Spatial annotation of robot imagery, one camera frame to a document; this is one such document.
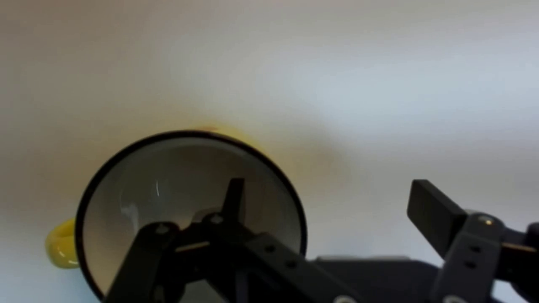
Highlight yellow enamel cup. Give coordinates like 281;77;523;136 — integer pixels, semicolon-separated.
43;124;309;303

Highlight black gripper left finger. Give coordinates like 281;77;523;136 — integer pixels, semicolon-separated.
104;176;363;303

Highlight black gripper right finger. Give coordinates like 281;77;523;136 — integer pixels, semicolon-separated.
405;178;539;303

